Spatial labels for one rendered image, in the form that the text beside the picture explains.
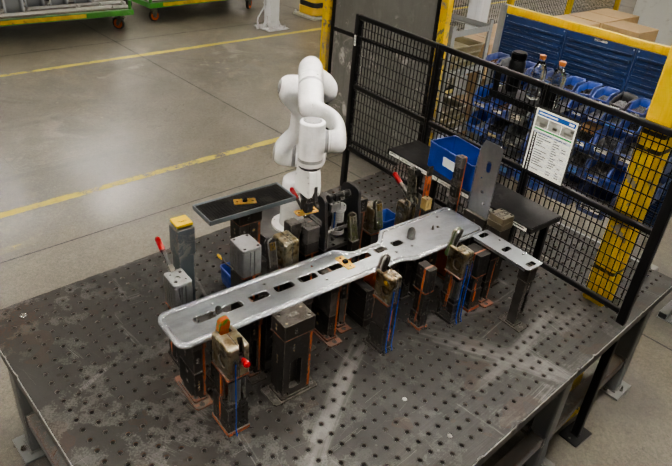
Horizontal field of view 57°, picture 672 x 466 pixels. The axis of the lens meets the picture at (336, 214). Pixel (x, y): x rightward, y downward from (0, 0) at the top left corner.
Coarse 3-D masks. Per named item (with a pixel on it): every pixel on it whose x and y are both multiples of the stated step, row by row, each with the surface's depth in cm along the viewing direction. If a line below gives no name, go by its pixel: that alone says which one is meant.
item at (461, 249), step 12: (456, 252) 239; (468, 252) 237; (456, 264) 241; (468, 264) 238; (456, 276) 242; (468, 276) 244; (444, 288) 250; (456, 288) 245; (444, 300) 251; (456, 300) 248; (444, 312) 253; (456, 312) 250
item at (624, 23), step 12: (588, 12) 652; (600, 12) 658; (612, 12) 663; (624, 12) 668; (588, 24) 602; (600, 24) 613; (612, 24) 611; (624, 24) 615; (636, 24) 620; (636, 36) 589; (648, 36) 600
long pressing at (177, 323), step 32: (416, 224) 260; (448, 224) 262; (320, 256) 234; (352, 256) 236; (416, 256) 240; (256, 288) 214; (288, 288) 216; (320, 288) 217; (160, 320) 197; (192, 320) 198; (256, 320) 201
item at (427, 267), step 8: (424, 264) 237; (424, 272) 235; (432, 272) 234; (416, 280) 240; (424, 280) 237; (432, 280) 237; (416, 288) 242; (424, 288) 238; (432, 288) 239; (416, 296) 244; (424, 296) 240; (416, 304) 245; (424, 304) 243; (416, 312) 246; (424, 312) 246; (408, 320) 251; (416, 320) 248; (424, 320) 246; (416, 328) 248; (424, 328) 247
